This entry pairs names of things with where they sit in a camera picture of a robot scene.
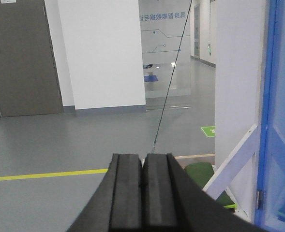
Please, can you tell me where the green sandbag right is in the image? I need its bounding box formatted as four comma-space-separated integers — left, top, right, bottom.
184, 162, 237, 213

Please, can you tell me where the plywood base platform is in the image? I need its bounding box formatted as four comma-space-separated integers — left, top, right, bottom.
174, 154, 215, 160

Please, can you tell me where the grey room door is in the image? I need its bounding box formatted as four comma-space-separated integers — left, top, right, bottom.
0, 0, 63, 117

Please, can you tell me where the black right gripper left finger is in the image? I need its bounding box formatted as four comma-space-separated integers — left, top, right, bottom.
68, 154, 142, 232

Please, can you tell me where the white triangular brace near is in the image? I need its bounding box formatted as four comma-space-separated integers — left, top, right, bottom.
203, 124, 259, 222

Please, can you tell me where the white wall panel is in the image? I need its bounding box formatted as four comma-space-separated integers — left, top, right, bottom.
215, 0, 270, 167

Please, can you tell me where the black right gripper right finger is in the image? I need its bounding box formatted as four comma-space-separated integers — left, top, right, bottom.
142, 154, 262, 232

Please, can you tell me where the black tension cable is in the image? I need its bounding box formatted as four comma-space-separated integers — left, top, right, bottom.
151, 0, 193, 154

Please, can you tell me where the blue door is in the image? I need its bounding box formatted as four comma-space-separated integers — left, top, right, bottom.
255, 0, 285, 232

